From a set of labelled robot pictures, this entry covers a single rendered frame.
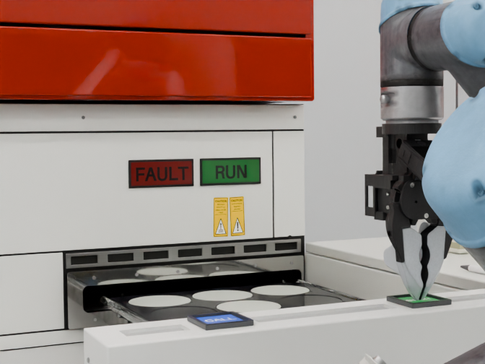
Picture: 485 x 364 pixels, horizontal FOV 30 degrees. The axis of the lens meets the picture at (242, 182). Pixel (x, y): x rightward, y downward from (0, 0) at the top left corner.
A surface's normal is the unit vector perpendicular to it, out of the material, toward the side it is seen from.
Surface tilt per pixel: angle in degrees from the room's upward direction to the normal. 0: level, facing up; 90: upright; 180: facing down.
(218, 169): 90
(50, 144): 90
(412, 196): 90
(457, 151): 53
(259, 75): 90
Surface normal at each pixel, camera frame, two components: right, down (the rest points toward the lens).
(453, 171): -0.73, -0.59
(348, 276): -0.91, 0.03
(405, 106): -0.41, 0.05
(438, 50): -0.81, 0.49
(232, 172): 0.41, 0.04
